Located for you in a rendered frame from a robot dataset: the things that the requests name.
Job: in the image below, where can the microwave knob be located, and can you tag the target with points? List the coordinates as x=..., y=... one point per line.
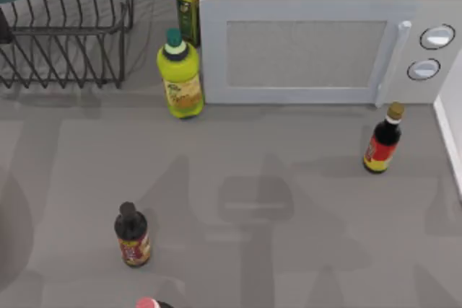
x=436, y=36
x=423, y=69

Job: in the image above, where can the yellow-green oil bottle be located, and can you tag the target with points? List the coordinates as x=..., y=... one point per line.
x=181, y=81

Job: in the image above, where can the microwave door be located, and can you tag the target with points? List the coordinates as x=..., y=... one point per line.
x=307, y=53

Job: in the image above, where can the dark bottle black cap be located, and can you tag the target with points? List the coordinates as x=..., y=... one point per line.
x=132, y=239

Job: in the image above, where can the dark bottle gold cap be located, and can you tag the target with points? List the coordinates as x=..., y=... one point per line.
x=384, y=142

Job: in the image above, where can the dark green oil bottle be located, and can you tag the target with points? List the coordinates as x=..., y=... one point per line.
x=188, y=5

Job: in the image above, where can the red-capped bottle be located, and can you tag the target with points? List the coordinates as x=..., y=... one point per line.
x=151, y=303

